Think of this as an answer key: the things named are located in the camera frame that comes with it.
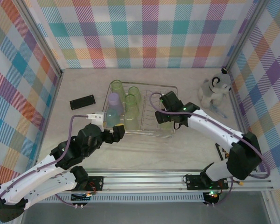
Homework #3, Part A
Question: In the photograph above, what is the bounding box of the teal translucent plastic cup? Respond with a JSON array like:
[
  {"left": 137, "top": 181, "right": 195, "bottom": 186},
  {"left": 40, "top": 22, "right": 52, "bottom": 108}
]
[{"left": 105, "top": 109, "right": 121, "bottom": 128}]

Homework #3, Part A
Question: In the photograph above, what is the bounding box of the pale yellow-green plastic cup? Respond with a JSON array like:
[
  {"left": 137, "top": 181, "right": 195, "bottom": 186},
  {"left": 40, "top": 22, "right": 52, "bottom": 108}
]
[{"left": 124, "top": 111, "right": 139, "bottom": 131}]

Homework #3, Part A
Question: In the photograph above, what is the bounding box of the purple plastic cup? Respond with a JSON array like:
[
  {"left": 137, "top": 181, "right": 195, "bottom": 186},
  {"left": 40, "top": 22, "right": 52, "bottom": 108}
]
[{"left": 107, "top": 92, "right": 125, "bottom": 115}]

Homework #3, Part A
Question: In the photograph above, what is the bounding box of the green translucent plastic cup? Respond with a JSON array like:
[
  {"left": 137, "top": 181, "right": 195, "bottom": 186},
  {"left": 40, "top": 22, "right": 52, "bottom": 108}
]
[
  {"left": 110, "top": 80, "right": 126, "bottom": 103},
  {"left": 127, "top": 86, "right": 142, "bottom": 103},
  {"left": 124, "top": 94, "right": 140, "bottom": 112},
  {"left": 159, "top": 121, "right": 175, "bottom": 132}
]

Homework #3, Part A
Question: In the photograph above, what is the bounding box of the black rectangular plate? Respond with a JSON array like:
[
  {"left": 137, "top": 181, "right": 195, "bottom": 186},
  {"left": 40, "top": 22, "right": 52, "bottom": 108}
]
[{"left": 69, "top": 94, "right": 96, "bottom": 111}]

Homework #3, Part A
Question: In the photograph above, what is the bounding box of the grey white plush husky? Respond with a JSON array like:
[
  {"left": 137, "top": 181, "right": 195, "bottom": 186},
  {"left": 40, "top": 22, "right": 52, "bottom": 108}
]
[{"left": 198, "top": 67, "right": 233, "bottom": 108}]

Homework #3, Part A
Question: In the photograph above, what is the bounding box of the small controller board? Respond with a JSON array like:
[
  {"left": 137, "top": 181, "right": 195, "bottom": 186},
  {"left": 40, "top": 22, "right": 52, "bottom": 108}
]
[
  {"left": 71, "top": 191, "right": 94, "bottom": 202},
  {"left": 203, "top": 190, "right": 221, "bottom": 202}
]

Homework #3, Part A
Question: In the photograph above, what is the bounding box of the black holder with orange parts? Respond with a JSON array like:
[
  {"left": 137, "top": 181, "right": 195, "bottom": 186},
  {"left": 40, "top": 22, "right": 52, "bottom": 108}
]
[{"left": 215, "top": 143, "right": 230, "bottom": 161}]

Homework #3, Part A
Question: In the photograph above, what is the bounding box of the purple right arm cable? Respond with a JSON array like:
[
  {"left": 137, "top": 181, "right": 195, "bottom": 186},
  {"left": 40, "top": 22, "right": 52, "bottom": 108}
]
[{"left": 149, "top": 92, "right": 271, "bottom": 206}]

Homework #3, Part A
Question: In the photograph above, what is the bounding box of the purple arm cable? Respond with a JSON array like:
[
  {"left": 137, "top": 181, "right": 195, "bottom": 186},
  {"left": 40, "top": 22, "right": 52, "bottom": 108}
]
[
  {"left": 149, "top": 92, "right": 271, "bottom": 206},
  {"left": 0, "top": 113, "right": 89, "bottom": 208}
]

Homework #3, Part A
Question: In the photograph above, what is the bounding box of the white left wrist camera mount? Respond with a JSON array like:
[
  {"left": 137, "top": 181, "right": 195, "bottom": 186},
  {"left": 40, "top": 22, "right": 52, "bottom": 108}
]
[{"left": 87, "top": 111, "right": 106, "bottom": 132}]

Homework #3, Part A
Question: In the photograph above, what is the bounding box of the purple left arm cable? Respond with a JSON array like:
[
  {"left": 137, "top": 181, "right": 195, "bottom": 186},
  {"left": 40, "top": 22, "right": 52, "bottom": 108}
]
[{"left": 0, "top": 113, "right": 89, "bottom": 208}]

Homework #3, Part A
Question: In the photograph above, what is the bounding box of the chrome wire dish rack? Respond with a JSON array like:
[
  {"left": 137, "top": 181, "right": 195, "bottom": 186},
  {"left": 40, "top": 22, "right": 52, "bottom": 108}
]
[{"left": 99, "top": 80, "right": 180, "bottom": 140}]

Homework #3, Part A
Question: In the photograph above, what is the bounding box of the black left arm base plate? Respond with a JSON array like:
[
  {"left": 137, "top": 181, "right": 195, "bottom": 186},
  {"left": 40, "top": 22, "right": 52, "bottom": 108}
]
[{"left": 84, "top": 176, "right": 105, "bottom": 191}]

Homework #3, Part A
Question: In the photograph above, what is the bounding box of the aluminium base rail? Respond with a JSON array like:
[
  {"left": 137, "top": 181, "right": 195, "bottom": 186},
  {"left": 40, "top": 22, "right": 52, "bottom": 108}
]
[{"left": 56, "top": 169, "right": 275, "bottom": 194}]

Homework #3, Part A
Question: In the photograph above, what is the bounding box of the slotted white cable duct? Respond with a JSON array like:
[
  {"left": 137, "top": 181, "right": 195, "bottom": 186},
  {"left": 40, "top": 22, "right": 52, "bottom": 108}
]
[{"left": 43, "top": 193, "right": 206, "bottom": 204}]

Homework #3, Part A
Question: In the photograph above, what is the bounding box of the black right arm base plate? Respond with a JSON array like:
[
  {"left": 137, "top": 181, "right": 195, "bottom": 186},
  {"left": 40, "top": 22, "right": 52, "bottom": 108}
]
[{"left": 185, "top": 174, "right": 203, "bottom": 191}]

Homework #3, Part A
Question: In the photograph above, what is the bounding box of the aluminium frame post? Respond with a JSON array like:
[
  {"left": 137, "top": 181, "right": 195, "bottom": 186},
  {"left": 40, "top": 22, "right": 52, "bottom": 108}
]
[
  {"left": 15, "top": 0, "right": 65, "bottom": 79},
  {"left": 223, "top": 0, "right": 270, "bottom": 70}
]

